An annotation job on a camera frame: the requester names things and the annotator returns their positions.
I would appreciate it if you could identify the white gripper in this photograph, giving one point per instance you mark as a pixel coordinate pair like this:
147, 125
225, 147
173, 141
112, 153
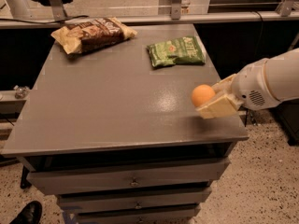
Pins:
250, 84

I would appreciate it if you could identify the orange fruit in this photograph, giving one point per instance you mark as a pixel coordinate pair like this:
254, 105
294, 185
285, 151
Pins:
201, 94

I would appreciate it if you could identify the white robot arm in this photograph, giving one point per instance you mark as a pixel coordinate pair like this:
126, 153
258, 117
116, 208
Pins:
282, 75

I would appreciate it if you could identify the green chip bag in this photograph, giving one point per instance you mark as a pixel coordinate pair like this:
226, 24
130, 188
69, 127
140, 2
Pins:
179, 51

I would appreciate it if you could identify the brown chip bag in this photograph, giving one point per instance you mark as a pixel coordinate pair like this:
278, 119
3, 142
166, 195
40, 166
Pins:
92, 35

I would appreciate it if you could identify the grey drawer cabinet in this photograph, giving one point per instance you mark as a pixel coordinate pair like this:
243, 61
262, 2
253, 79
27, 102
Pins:
118, 141

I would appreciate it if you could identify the metal railing bar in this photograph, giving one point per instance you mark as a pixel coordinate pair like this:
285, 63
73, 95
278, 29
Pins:
158, 20

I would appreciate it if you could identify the small shiny clutter object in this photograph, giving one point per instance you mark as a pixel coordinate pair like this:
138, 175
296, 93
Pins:
21, 92

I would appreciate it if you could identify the black shoe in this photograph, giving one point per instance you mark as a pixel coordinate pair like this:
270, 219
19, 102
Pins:
30, 214

